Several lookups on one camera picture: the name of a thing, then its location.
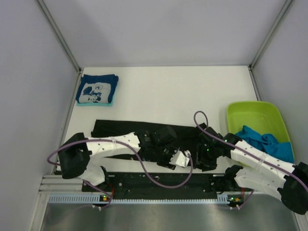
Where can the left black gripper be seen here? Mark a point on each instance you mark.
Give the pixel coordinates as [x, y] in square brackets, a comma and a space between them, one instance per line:
[165, 162]

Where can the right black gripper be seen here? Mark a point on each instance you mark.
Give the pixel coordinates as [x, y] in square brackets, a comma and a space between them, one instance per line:
[208, 164]

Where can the black t-shirt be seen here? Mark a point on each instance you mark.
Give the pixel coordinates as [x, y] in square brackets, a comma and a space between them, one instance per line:
[186, 137]

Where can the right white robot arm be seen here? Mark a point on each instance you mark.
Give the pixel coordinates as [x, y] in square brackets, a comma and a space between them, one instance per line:
[255, 170]

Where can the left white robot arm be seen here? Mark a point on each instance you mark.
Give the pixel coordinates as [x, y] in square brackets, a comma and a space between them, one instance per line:
[82, 157]

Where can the blue crumpled t-shirt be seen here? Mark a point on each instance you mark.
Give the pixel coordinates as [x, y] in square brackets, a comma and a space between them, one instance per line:
[268, 144]

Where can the green plastic basin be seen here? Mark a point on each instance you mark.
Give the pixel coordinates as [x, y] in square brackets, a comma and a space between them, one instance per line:
[262, 117]

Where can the folded turquoise t-shirt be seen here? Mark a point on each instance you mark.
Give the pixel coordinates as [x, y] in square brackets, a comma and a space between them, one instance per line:
[95, 104]

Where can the folded navy printed t-shirt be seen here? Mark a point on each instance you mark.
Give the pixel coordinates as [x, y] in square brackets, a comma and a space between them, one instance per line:
[99, 88]

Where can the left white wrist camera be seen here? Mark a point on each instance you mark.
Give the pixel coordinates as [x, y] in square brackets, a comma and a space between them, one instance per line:
[181, 158]

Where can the aluminium frame rail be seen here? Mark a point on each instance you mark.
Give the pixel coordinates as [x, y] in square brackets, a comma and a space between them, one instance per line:
[124, 182]

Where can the right aluminium corner post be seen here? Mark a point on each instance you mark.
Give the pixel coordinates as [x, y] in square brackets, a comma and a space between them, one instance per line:
[271, 33]

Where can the aluminium corner post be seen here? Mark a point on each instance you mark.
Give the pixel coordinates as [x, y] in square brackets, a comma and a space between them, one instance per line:
[58, 34]
[271, 33]

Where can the left aluminium corner post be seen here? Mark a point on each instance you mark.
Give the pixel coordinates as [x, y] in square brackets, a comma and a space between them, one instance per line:
[58, 34]

